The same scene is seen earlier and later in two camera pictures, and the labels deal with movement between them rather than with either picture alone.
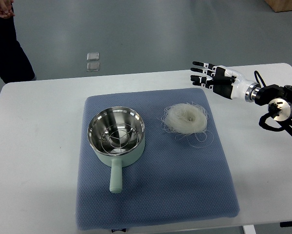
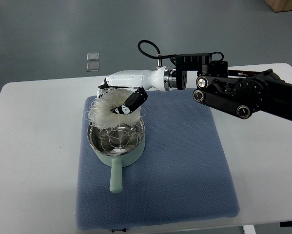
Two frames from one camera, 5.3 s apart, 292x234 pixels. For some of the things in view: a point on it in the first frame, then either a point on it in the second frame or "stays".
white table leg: (249, 229) stays
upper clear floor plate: (92, 56) stays
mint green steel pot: (117, 136) stays
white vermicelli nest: (188, 120) → (100, 113)
